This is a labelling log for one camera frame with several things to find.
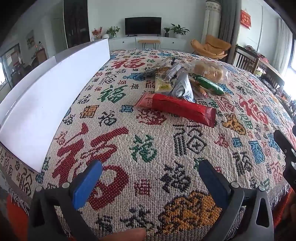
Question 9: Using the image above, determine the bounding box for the white sheer curtain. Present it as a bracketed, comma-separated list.
[273, 19, 293, 75]

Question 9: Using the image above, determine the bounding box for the red cloth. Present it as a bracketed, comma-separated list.
[6, 195, 30, 232]

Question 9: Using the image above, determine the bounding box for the green snack packet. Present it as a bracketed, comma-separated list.
[194, 75, 225, 95]

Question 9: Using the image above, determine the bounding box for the person's left hand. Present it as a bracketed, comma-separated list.
[98, 228, 147, 241]

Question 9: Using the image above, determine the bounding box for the orange sausage stick packet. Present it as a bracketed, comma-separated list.
[192, 81, 208, 96]

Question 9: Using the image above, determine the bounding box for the leafy green potted plant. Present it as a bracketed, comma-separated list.
[106, 26, 121, 39]

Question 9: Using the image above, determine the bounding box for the bread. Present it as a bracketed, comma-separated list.
[185, 59, 229, 84]

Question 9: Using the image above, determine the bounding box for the wall picture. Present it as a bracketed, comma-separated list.
[26, 30, 35, 49]

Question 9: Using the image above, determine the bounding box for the black television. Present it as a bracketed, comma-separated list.
[125, 17, 162, 36]

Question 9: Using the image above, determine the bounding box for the wooden stool with metal legs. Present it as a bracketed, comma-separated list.
[138, 39, 160, 49]

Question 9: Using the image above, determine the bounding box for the sliding glass door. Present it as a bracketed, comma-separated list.
[0, 44, 21, 86]

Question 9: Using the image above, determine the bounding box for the printed woven blanket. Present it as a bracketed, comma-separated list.
[0, 49, 296, 241]

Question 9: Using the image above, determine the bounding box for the silver blue snack packet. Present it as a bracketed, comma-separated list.
[169, 71, 195, 102]

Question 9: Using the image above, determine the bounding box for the long red snack packet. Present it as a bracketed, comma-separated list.
[135, 92, 216, 128]

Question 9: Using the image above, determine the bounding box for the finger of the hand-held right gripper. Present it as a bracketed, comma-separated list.
[283, 156, 296, 186]
[273, 130, 296, 156]

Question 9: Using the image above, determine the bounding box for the orange lounge chair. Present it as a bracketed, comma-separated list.
[191, 35, 232, 62]

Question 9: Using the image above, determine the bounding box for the white television cabinet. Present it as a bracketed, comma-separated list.
[109, 37, 186, 50]

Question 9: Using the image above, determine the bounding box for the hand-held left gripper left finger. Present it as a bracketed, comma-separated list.
[28, 159, 103, 241]

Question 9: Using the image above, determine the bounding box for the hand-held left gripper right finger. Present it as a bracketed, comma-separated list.
[198, 159, 274, 241]

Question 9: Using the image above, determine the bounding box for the white column air conditioner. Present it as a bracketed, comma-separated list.
[201, 0, 222, 43]

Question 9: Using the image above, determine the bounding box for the wooden dining table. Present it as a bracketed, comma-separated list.
[258, 58, 285, 93]

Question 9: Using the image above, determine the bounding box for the large potted plant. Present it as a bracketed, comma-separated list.
[170, 24, 189, 39]

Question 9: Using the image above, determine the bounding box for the grey curtain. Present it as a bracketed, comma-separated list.
[218, 0, 242, 45]

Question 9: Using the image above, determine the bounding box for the dark tall cabinet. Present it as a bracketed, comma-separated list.
[63, 0, 89, 48]

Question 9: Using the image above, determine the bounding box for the white box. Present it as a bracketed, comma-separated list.
[0, 38, 110, 173]

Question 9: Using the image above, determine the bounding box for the red wall hanging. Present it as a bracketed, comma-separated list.
[240, 10, 251, 29]

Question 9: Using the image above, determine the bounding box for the long clear snack packet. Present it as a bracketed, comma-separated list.
[162, 62, 183, 80]

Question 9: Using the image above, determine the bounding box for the dark wooden chair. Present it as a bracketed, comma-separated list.
[232, 45, 259, 75]

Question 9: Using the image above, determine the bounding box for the pale yellow snack packet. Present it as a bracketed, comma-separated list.
[154, 77, 173, 93]

